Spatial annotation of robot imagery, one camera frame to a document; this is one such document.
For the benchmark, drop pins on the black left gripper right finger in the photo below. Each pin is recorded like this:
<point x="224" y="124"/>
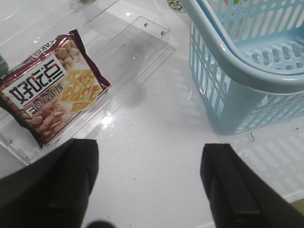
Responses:
<point x="239" y="198"/>

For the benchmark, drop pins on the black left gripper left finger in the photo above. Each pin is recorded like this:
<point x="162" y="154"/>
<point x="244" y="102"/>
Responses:
<point x="52" y="192"/>

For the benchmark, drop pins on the light blue plastic basket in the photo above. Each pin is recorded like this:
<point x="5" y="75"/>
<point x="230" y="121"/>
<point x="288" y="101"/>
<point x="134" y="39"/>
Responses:
<point x="247" y="60"/>

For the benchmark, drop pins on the maroon almond cracker packet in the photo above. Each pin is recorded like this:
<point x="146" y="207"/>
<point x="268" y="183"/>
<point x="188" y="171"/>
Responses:
<point x="52" y="87"/>

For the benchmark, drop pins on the clear acrylic left shelf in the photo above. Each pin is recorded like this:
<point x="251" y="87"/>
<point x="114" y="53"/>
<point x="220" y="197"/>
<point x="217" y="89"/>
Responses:
<point x="120" y="36"/>

